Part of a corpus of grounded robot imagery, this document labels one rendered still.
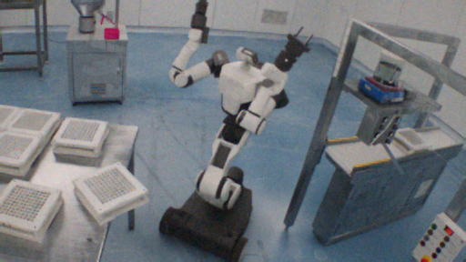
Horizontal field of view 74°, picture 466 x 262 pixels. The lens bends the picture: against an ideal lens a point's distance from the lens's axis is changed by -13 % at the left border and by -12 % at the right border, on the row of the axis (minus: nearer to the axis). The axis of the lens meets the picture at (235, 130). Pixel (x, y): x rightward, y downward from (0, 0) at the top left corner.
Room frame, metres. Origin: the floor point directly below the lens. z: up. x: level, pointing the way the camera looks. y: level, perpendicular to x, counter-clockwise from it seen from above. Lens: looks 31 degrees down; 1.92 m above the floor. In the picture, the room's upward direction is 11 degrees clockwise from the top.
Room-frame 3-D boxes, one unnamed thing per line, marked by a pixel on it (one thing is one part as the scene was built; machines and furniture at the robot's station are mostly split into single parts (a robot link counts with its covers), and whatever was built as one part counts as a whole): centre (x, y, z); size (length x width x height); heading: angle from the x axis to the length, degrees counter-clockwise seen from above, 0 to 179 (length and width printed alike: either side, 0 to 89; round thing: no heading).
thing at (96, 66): (3.39, 1.64, 0.38); 0.63 x 0.57 x 0.76; 115
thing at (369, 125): (1.74, -0.80, 1.11); 0.22 x 0.11 x 0.20; 120
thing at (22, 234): (0.85, 0.78, 0.83); 0.24 x 0.24 x 0.02; 4
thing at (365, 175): (2.14, -1.24, 0.74); 1.30 x 0.29 x 0.10; 120
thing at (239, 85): (1.91, -0.02, 1.08); 0.34 x 0.30 x 0.36; 51
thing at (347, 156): (2.14, -1.24, 0.77); 1.35 x 0.25 x 0.05; 120
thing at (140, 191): (1.07, 0.48, 0.88); 0.25 x 0.24 x 0.02; 142
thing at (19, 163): (1.16, 1.06, 0.88); 0.25 x 0.24 x 0.02; 7
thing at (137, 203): (1.07, 0.48, 0.83); 0.24 x 0.24 x 0.02; 52
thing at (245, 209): (1.85, 0.01, 0.19); 0.64 x 0.52 x 0.33; 165
